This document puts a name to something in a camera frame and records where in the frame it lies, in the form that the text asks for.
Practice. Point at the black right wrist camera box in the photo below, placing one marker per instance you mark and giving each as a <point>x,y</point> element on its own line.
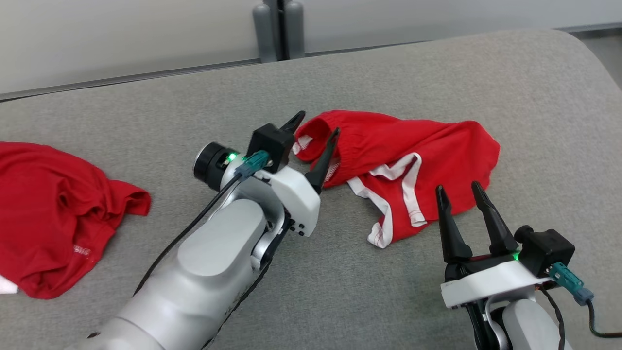
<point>546,250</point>

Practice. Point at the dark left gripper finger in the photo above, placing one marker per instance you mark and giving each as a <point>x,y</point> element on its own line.
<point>321,167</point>
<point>294,122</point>

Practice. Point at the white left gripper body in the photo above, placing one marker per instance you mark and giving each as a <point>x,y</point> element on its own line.
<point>296,194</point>

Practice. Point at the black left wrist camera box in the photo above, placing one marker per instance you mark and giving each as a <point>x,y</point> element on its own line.
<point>269,143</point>

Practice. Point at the red shirt with white sleeves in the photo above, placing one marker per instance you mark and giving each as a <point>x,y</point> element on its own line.
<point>43,214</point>

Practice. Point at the grey partition post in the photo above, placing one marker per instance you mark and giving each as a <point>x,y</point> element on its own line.
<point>294,29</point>
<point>265,34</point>

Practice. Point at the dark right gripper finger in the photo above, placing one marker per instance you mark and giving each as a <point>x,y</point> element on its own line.
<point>495,231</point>
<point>452,233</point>

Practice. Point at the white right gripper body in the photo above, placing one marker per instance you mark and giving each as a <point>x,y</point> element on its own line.
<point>486,287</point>

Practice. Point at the red shorts with white trim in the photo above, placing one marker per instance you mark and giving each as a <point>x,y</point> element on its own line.
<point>388,141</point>

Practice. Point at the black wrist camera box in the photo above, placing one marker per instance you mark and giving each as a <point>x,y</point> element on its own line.
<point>546,250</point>
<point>269,143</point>

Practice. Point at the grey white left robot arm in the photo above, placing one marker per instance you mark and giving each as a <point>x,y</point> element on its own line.
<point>209,253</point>

